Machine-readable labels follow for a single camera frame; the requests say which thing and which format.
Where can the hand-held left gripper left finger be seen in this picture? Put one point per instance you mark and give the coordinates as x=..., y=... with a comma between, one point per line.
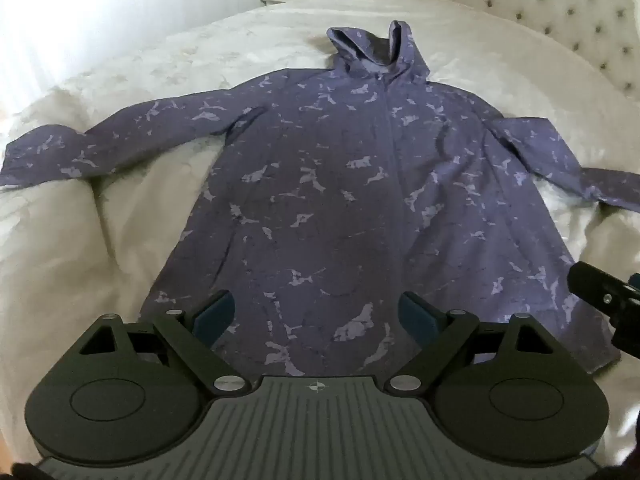
x=216, y=316

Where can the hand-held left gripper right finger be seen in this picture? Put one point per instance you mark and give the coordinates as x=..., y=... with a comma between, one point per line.
x=417, y=316

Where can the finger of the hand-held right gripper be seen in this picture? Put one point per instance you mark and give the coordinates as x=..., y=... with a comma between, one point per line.
x=629, y=335
x=597, y=287

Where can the purple patterned hooded jacket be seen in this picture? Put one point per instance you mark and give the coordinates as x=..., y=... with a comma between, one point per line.
x=325, y=185

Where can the white bed blanket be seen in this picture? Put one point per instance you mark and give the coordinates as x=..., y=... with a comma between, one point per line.
x=150, y=60

